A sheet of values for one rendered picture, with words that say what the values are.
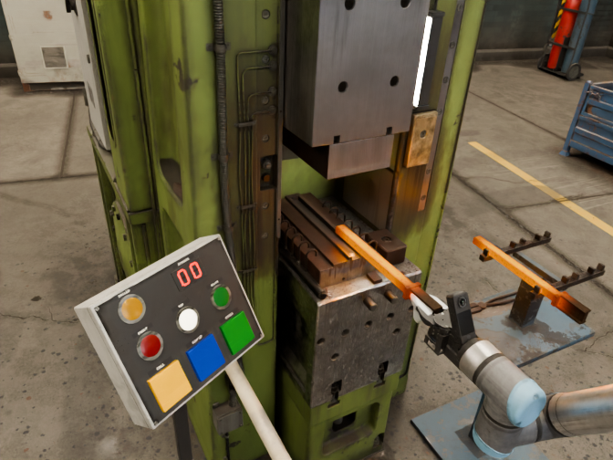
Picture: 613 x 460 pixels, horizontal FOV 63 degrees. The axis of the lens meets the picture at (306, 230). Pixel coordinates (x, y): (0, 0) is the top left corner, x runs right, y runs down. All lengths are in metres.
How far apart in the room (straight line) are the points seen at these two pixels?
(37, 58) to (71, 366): 4.57
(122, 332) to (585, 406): 0.91
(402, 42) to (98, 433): 1.89
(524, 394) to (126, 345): 0.78
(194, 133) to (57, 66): 5.44
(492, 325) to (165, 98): 1.30
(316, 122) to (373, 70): 0.19
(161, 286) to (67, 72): 5.68
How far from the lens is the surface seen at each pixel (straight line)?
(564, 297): 1.60
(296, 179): 1.85
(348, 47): 1.20
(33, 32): 6.60
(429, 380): 2.56
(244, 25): 1.23
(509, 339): 1.84
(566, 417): 1.21
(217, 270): 1.17
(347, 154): 1.29
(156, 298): 1.09
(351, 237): 1.47
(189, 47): 1.19
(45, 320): 2.97
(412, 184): 1.70
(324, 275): 1.46
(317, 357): 1.58
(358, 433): 2.10
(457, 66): 1.65
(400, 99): 1.33
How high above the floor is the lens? 1.83
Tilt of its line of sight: 32 degrees down
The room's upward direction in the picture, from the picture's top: 3 degrees clockwise
